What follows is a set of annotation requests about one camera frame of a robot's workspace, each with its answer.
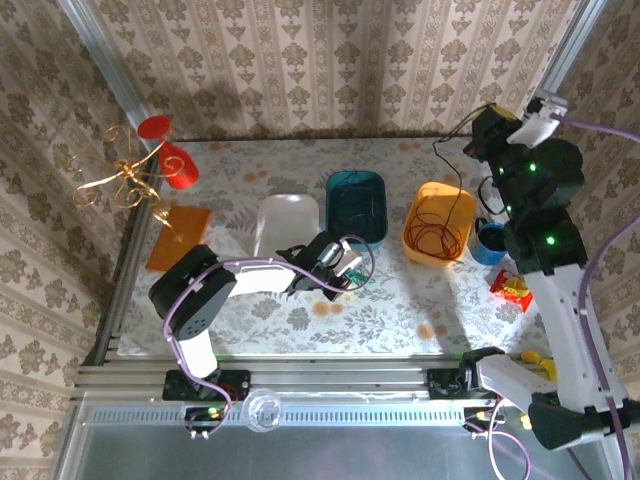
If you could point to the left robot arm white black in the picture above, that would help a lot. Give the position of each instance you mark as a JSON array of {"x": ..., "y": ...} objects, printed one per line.
[{"x": 260, "y": 277}]

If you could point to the teal plastic bin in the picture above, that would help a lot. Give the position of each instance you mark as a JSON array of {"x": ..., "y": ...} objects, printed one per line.
[{"x": 345, "y": 240}]

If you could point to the white plastic bin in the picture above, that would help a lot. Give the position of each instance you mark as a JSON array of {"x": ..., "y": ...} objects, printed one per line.
[{"x": 287, "y": 220}]

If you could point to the blue mug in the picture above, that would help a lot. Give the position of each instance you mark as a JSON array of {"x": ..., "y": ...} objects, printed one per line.
[{"x": 487, "y": 252}]

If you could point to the orange plastic bin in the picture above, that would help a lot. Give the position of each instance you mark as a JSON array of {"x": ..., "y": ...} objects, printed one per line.
[{"x": 462, "y": 210}]

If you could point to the fern print tablecloth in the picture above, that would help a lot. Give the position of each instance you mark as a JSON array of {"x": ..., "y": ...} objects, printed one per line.
[{"x": 300, "y": 165}]

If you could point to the red snack packet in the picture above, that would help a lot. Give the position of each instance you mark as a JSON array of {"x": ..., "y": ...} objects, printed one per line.
[{"x": 510, "y": 292}]

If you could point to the orange wooden block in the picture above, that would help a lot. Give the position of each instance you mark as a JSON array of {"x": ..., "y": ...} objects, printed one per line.
[{"x": 182, "y": 235}]

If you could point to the clear glass cup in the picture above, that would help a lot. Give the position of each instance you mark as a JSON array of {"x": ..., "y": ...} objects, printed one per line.
[{"x": 261, "y": 409}]

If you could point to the yellow banana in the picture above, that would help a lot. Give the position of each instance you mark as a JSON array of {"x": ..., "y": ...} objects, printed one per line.
[{"x": 531, "y": 357}]

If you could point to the red plastic goblet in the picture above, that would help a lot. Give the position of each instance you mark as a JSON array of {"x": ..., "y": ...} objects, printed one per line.
[{"x": 177, "y": 167}]

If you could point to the grey metal plate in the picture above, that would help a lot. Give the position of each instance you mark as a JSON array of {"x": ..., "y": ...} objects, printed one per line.
[{"x": 325, "y": 455}]

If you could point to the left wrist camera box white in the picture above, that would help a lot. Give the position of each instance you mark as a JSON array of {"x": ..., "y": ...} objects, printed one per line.
[{"x": 349, "y": 260}]

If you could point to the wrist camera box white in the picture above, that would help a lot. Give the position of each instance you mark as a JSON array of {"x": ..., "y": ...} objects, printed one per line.
[
  {"x": 542, "y": 119},
  {"x": 349, "y": 260}
]

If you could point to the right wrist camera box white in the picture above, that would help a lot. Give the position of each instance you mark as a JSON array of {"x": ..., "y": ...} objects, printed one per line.
[{"x": 542, "y": 119}]

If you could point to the aluminium right corner post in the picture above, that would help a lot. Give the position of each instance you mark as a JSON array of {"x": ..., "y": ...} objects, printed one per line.
[{"x": 566, "y": 50}]

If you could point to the aluminium corner post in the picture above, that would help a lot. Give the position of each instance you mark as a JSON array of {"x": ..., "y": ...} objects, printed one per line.
[
  {"x": 566, "y": 50},
  {"x": 97, "y": 50}
]

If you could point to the aluminium frame rail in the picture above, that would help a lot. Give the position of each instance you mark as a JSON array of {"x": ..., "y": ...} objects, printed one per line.
[{"x": 325, "y": 380}]

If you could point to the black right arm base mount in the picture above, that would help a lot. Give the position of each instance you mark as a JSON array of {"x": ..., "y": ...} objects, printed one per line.
[{"x": 442, "y": 384}]

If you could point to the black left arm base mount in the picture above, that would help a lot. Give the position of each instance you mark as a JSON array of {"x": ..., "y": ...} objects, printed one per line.
[{"x": 235, "y": 382}]

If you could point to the aluminium left corner post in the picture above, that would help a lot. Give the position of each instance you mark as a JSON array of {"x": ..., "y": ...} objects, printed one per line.
[{"x": 97, "y": 50}]

